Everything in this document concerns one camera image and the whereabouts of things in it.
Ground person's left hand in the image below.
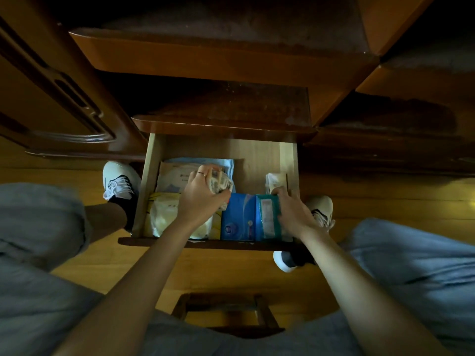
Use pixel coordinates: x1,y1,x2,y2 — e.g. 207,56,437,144
175,165,232,232

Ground person's right hand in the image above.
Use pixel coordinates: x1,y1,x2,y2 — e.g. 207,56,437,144
273,187,328,243

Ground teal plastic packet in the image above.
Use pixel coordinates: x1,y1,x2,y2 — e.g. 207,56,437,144
255,194,285,242

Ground small patterned packet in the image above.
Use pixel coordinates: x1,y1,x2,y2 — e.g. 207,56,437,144
209,170,235,212

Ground person's left forearm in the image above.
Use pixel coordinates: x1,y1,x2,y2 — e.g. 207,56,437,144
54,220,216,356

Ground person's right forearm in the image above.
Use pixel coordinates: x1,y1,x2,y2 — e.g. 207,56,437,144
297,230,455,356

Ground beige flat packet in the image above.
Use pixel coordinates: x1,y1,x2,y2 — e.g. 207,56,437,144
155,161,210,195

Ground blue plastic packet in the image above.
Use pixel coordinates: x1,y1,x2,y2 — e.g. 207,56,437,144
220,193,258,242

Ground light blue flat packet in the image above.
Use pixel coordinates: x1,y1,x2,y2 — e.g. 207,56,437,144
163,157,237,193

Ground white right sneaker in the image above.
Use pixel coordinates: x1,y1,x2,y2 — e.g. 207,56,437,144
273,195,336,273

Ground white sneaker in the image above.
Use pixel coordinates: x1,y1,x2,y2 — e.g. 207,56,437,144
273,195,336,273
102,161,142,202

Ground small white packet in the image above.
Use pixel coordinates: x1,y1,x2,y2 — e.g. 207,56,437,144
264,172,288,196

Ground black right sock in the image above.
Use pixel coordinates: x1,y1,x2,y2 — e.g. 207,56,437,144
287,243,317,268

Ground black sock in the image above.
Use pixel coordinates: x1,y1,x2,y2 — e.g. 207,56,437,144
108,194,140,234
287,243,317,268

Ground yellow plastic packet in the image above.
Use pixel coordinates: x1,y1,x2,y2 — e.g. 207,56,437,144
143,192,220,241

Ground light wooden drawer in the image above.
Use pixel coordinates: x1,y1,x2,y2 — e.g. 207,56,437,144
118,133,317,253

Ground black left sock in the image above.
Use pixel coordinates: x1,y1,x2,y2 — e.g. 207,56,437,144
108,194,140,234

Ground white left sneaker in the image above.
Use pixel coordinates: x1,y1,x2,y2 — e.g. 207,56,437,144
102,161,142,202

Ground person's left leg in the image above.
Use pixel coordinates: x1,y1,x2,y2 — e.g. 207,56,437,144
84,202,128,244

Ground small wooden stool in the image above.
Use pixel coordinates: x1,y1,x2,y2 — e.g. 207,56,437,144
171,292,285,338

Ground brown wooden cabinet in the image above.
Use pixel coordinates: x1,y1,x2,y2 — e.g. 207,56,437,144
0,0,475,178

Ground carved brown cabinet door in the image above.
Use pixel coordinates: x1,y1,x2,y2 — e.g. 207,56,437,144
0,15,149,162

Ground grey shorts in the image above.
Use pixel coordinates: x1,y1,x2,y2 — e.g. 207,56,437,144
0,182,475,356

